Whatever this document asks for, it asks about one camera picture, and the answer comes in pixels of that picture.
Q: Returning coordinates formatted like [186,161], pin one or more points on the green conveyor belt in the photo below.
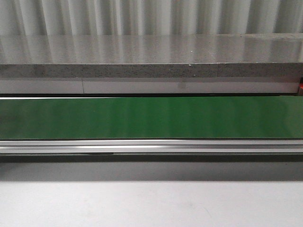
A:
[217,117]

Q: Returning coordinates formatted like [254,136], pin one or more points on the grey stone counter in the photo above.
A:
[97,65]

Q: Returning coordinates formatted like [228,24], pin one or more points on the red plastic bin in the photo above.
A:
[300,88]

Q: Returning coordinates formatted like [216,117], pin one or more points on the white pleated curtain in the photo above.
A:
[149,17]

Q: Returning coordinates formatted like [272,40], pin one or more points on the aluminium conveyor frame rail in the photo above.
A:
[157,150]

